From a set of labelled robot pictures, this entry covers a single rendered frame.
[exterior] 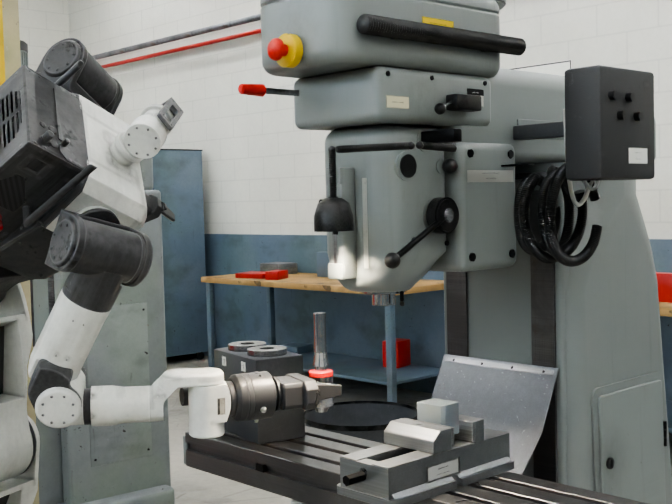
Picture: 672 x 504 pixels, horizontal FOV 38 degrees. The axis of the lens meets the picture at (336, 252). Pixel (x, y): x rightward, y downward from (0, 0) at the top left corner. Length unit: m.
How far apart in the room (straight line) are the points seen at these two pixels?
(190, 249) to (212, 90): 1.53
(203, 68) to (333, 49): 7.93
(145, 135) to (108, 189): 0.11
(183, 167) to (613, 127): 7.59
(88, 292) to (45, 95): 0.36
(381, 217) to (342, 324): 6.37
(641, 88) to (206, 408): 1.02
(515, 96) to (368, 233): 0.47
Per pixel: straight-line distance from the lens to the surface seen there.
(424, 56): 1.86
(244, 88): 1.84
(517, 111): 2.10
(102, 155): 1.80
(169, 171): 9.19
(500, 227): 2.03
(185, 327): 9.32
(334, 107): 1.85
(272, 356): 2.18
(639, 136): 1.99
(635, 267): 2.34
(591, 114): 1.88
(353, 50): 1.74
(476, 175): 1.97
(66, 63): 1.94
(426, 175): 1.89
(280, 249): 8.70
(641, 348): 2.37
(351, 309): 8.08
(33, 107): 1.76
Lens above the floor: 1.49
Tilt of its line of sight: 3 degrees down
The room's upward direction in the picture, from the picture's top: 1 degrees counter-clockwise
